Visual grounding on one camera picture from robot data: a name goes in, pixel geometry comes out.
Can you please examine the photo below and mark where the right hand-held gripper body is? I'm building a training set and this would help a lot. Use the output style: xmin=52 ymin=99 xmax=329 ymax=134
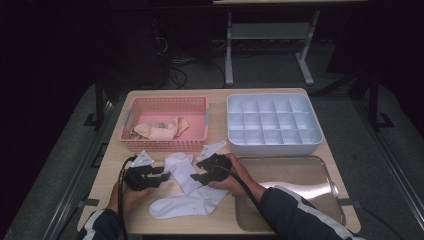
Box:
xmin=196 ymin=140 xmax=233 ymax=184

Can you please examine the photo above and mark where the right hand-held gripper cable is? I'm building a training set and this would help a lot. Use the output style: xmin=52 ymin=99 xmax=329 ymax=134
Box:
xmin=216 ymin=164 xmax=285 ymax=240

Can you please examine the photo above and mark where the black metal stand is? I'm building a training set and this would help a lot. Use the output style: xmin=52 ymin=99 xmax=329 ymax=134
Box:
xmin=83 ymin=74 xmax=108 ymax=129
xmin=367 ymin=71 xmax=396 ymax=131

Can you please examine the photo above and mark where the person's right hand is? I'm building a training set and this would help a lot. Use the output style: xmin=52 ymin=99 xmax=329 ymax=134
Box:
xmin=208 ymin=153 xmax=268 ymax=203

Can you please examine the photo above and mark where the aluminium floor rail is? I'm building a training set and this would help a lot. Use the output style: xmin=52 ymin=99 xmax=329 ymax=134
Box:
xmin=41 ymin=99 xmax=117 ymax=240
xmin=352 ymin=99 xmax=424 ymax=231

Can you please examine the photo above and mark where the clear plastic box lid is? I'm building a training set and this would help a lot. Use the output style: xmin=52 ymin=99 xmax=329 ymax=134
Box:
xmin=234 ymin=154 xmax=346 ymax=233

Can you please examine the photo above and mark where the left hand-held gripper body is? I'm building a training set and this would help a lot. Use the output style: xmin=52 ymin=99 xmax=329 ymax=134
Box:
xmin=123 ymin=149 xmax=158 ymax=192

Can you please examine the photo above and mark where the white compartment storage box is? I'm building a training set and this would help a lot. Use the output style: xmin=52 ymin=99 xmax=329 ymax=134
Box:
xmin=226 ymin=92 xmax=324 ymax=157

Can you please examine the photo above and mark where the left hand-held gripper cable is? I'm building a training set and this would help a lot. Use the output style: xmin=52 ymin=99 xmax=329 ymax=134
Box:
xmin=117 ymin=154 xmax=139 ymax=240

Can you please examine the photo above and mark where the grey tape strip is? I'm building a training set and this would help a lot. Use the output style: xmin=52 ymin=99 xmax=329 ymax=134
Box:
xmin=339 ymin=197 xmax=362 ymax=208
xmin=79 ymin=197 xmax=101 ymax=208

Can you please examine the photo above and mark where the hand-held gripper cable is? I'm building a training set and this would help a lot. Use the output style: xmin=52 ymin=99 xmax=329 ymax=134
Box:
xmin=117 ymin=154 xmax=139 ymax=240
xmin=216 ymin=164 xmax=285 ymax=240

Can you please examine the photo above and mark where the person's left hand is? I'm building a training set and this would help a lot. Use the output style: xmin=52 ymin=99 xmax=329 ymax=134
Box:
xmin=108 ymin=181 xmax=156 ymax=216

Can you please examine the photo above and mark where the bundle of floor cables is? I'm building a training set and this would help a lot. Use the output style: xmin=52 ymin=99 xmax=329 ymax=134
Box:
xmin=152 ymin=34 xmax=228 ymax=90

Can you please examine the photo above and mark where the beige sock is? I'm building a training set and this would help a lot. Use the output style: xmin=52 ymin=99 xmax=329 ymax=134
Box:
xmin=133 ymin=117 xmax=190 ymax=141

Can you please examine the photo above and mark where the pink plastic basket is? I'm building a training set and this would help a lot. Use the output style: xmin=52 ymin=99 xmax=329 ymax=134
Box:
xmin=119 ymin=96 xmax=210 ymax=153

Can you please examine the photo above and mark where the white metal desk frame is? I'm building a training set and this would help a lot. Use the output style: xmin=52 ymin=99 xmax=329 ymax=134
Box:
xmin=212 ymin=0 xmax=368 ymax=87

